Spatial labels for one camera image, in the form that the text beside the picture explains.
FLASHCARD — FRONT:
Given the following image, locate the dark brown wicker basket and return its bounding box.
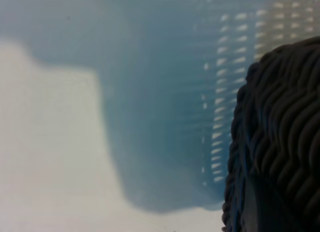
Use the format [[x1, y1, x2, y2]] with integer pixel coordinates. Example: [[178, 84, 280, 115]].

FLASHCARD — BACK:
[[221, 36, 320, 232]]

